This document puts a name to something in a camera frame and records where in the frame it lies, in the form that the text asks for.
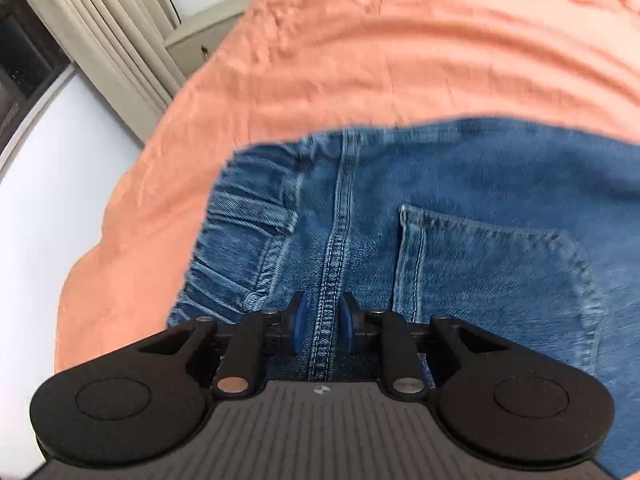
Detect blue denim jeans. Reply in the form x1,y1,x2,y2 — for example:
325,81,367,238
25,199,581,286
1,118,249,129
168,118,639,477

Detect beige bedside cabinet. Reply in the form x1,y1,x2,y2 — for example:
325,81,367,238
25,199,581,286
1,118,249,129
165,0,253,77

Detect orange duvet cover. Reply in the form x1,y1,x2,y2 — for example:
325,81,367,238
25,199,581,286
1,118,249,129
54,0,639,370

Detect dark framed window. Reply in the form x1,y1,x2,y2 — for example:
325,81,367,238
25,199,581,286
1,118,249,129
0,0,70,148

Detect beige pleated curtain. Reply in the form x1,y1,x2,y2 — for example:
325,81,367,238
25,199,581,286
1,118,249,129
27,0,186,142

